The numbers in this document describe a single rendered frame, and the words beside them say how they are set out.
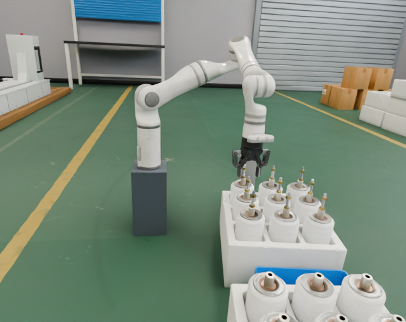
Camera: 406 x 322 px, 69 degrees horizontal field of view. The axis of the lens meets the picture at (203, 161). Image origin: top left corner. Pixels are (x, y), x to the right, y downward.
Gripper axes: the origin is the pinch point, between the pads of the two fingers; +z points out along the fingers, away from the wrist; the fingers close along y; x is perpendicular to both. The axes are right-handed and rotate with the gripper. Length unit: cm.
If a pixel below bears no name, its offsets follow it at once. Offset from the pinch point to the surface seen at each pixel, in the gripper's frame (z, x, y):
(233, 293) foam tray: 17.1, 36.5, 17.3
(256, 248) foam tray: 17.9, 19.2, 3.3
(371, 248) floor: 35, 8, -58
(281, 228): 12.1, 18.0, -5.6
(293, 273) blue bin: 24.7, 25.3, -8.0
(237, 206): 11.8, 2.1, 4.2
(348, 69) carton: -21, -297, -277
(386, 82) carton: -5, -274, -328
